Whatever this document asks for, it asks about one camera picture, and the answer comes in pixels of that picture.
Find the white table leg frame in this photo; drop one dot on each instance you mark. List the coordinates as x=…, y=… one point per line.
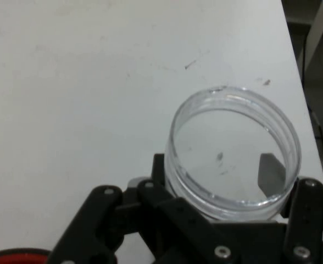
x=319, y=24

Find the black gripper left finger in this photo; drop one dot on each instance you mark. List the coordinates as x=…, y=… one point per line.
x=178, y=220

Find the clear plastic jar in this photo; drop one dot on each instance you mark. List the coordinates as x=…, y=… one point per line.
x=227, y=143

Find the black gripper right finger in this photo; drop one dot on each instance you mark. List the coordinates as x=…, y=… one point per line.
x=309, y=220

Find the red bowl with black seeds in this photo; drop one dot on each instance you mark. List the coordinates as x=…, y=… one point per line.
x=13, y=257

